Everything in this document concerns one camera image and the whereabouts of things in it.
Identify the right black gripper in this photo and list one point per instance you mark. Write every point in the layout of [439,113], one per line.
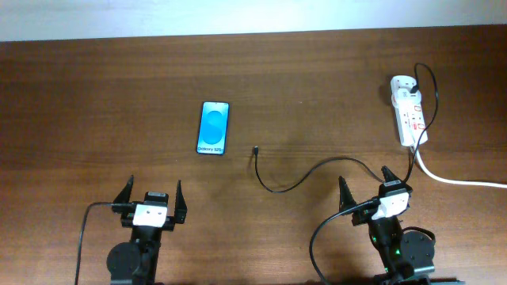
[364,214]

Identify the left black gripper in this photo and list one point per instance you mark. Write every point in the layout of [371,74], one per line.
[180,210]

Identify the blue Galaxy smartphone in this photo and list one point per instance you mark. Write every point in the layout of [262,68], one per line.
[212,135]

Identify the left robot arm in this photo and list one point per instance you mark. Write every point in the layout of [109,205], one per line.
[135,261]

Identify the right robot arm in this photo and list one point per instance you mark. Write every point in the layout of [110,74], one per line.
[406,253]

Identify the white USB charger plug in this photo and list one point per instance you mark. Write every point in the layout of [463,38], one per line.
[403,98]

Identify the white power strip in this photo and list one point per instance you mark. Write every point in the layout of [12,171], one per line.
[410,121]

